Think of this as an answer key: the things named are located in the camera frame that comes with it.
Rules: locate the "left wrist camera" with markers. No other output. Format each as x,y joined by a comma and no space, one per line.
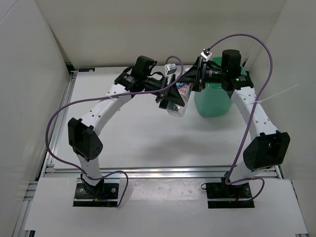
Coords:
170,69

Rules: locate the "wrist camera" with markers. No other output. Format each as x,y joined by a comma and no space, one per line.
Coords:
170,69
206,55

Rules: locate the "green plastic bin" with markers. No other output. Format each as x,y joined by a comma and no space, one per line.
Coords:
214,100

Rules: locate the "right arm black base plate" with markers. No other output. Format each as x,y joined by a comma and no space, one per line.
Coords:
222,196

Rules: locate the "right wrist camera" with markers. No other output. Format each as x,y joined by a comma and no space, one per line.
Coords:
206,55

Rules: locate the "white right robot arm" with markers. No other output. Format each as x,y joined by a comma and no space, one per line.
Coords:
268,145

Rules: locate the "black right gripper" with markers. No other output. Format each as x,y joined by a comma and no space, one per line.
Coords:
196,73

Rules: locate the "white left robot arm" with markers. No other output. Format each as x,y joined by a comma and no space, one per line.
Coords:
83,133

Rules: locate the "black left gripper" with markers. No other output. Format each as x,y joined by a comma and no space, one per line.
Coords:
169,94

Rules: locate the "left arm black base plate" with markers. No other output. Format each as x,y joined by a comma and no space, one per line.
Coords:
105,196

